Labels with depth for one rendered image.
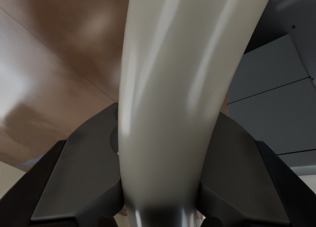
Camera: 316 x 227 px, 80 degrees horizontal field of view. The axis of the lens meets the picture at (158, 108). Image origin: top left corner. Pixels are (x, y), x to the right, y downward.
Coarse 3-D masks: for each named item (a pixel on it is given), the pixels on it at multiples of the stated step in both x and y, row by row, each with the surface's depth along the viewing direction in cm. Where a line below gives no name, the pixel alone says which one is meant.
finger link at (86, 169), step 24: (96, 120) 10; (72, 144) 9; (96, 144) 9; (72, 168) 7; (96, 168) 7; (48, 192) 6; (72, 192) 6; (96, 192) 6; (120, 192) 7; (48, 216) 6; (72, 216) 6; (96, 216) 7
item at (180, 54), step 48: (144, 0) 4; (192, 0) 3; (240, 0) 3; (144, 48) 4; (192, 48) 4; (240, 48) 4; (144, 96) 4; (192, 96) 4; (144, 144) 5; (192, 144) 5; (144, 192) 6; (192, 192) 6
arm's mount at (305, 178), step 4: (300, 176) 72; (304, 176) 71; (308, 176) 71; (312, 176) 70; (304, 180) 71; (308, 180) 70; (312, 180) 69; (308, 184) 69; (312, 184) 68; (312, 188) 68
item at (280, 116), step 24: (264, 48) 119; (288, 48) 106; (240, 72) 120; (264, 72) 107; (288, 72) 97; (240, 96) 108; (264, 96) 97; (288, 96) 88; (312, 96) 81; (240, 120) 98; (264, 120) 89; (288, 120) 81; (312, 120) 75; (288, 144) 75; (312, 144) 70; (312, 168) 67
